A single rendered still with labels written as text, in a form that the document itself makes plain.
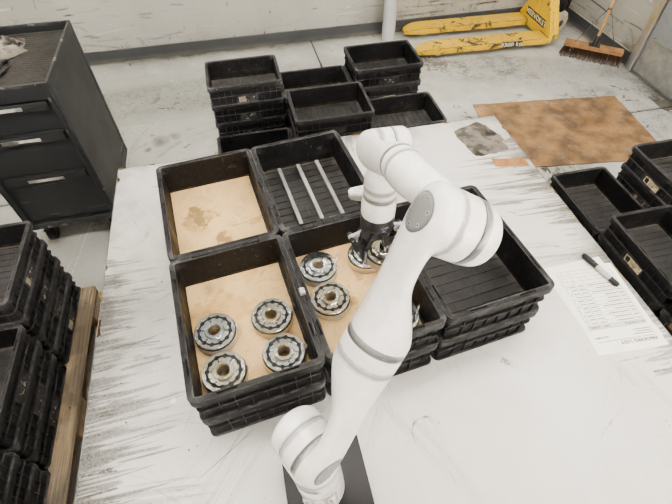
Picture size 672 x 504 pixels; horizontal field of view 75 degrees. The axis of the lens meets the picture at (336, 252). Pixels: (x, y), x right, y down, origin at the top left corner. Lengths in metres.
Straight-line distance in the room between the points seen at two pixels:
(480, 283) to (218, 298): 0.72
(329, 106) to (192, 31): 2.01
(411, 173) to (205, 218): 0.88
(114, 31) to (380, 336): 3.94
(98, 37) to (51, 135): 2.11
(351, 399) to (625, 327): 1.05
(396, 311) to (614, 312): 1.06
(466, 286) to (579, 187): 1.47
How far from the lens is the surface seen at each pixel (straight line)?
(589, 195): 2.61
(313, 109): 2.49
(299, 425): 0.74
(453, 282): 1.26
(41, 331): 1.99
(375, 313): 0.59
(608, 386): 1.41
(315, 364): 0.99
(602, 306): 1.55
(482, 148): 1.94
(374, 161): 0.79
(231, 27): 4.25
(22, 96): 2.28
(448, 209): 0.53
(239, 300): 1.22
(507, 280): 1.31
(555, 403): 1.32
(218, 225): 1.41
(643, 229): 2.38
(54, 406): 2.03
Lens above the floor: 1.82
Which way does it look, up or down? 50 degrees down
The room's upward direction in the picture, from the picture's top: straight up
